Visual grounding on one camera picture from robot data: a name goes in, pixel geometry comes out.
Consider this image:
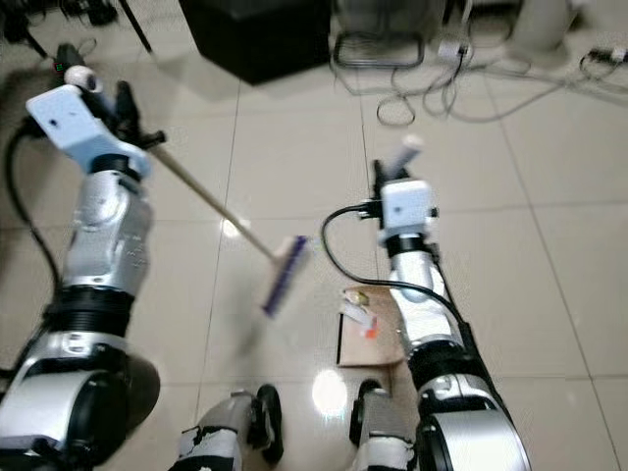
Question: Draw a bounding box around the wooden broom with purple bristles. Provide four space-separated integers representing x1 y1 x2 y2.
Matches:
71 67 312 319

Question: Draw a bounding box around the small black charger box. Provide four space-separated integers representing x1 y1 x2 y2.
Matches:
54 42 81 74

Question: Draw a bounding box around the black tripod leg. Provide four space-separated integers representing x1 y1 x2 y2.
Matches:
118 0 154 54

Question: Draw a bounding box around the black equipment pile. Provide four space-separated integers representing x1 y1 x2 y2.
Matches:
0 0 119 58

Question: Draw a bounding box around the white paper scrap with orange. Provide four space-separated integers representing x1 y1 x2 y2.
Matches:
339 290 384 341

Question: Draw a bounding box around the black box cabinet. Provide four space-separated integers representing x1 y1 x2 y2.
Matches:
178 0 336 87

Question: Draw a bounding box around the white power adapter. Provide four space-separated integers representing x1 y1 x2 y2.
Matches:
438 38 471 63

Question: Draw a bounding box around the white round bin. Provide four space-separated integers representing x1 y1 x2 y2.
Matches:
513 0 586 54

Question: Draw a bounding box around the robot right leg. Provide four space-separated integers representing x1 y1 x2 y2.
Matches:
347 378 419 471

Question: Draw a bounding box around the robot leg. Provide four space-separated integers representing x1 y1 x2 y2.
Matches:
177 384 285 471
347 378 419 471

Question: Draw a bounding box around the robot left leg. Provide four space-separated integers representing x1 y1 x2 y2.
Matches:
177 384 285 471

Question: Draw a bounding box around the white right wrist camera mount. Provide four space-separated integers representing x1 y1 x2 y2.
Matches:
379 180 441 247

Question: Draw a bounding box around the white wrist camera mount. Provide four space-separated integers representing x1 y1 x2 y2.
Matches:
379 180 441 247
26 83 154 183

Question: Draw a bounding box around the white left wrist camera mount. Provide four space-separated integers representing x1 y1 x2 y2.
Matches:
26 83 154 183

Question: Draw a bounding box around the white floor cable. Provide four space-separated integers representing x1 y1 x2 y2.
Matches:
358 44 628 129

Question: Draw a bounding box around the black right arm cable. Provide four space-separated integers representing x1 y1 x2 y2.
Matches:
320 202 472 335

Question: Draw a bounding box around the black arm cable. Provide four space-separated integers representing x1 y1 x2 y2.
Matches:
5 126 50 369
320 202 472 335

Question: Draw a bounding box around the metal wire rack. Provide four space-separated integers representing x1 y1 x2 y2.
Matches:
331 0 445 69

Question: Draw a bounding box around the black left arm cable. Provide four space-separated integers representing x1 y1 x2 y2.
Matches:
5 126 50 369

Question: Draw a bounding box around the black plug with cable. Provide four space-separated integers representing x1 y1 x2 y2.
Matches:
581 46 628 81

